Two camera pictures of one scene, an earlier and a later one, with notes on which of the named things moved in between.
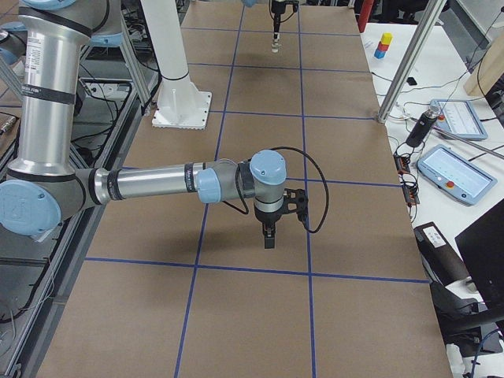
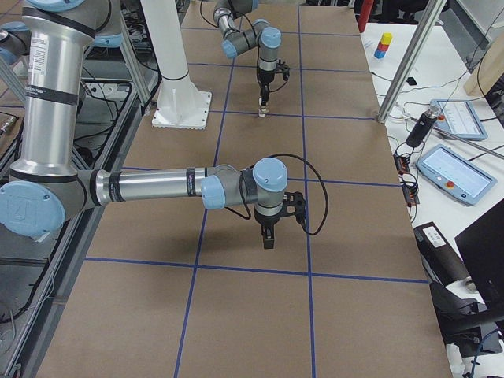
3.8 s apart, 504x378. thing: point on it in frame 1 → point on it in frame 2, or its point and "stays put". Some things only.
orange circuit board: x=402 y=164 stays put
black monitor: x=482 y=247 stays put
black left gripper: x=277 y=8 → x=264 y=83
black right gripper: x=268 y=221 stays put
